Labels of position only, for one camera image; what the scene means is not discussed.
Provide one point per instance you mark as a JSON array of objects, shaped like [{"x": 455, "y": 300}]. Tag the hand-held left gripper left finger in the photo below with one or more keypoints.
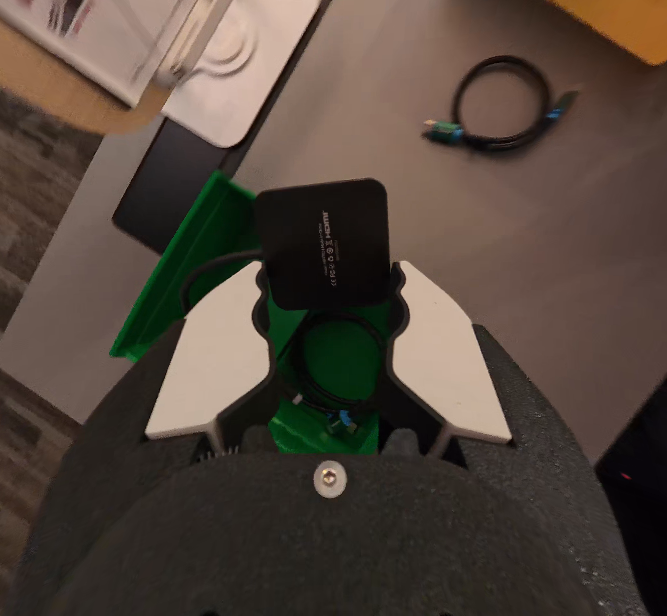
[{"x": 208, "y": 366}]

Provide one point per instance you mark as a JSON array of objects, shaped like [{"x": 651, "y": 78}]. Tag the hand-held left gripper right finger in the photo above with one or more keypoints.
[{"x": 448, "y": 366}]

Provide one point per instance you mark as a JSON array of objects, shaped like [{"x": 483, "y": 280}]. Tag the green plastic bin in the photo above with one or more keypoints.
[{"x": 188, "y": 272}]

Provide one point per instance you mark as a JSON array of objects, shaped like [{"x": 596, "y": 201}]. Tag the black square adapter hub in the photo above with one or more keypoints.
[{"x": 323, "y": 246}]

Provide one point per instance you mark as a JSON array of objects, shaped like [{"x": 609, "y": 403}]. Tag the black mat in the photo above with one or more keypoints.
[{"x": 172, "y": 188}]

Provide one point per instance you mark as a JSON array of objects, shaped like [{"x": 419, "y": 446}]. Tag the instruction sheet on stand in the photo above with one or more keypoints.
[{"x": 52, "y": 84}]

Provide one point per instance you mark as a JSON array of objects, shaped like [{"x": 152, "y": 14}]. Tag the printed instruction sheet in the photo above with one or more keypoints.
[{"x": 94, "y": 11}]

